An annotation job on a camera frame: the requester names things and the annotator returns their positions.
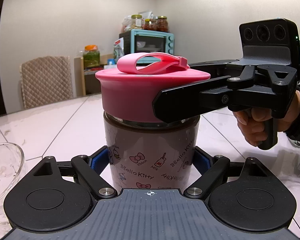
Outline pink bottle cap with strap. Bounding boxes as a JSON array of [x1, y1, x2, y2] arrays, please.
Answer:
[[95, 52, 211, 122]]

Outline pink Hello Kitty bottle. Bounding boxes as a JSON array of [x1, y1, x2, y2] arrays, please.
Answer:
[[103, 113, 200, 191]]

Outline person's right hand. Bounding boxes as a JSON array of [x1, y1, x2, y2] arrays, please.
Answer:
[[232, 89, 300, 147]]

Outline glass jar red contents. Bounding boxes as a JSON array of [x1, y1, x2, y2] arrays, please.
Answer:
[[156, 16, 169, 33]]

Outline teal toaster oven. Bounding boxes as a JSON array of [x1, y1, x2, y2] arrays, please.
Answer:
[[119, 29, 174, 55]]

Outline white red package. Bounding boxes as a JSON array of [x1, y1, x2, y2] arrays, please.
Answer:
[[113, 37, 125, 63]]

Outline wooden side shelf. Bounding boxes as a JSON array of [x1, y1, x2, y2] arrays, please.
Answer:
[[71, 54, 111, 98]]

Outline glass jar beige contents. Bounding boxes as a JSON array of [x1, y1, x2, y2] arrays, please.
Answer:
[[130, 14, 143, 29]]

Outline orange lid pickle jar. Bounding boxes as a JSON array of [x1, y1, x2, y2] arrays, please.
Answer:
[[83, 44, 100, 68]]

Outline quilted beige chair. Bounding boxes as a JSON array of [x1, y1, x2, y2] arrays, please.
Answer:
[[19, 56, 73, 109]]

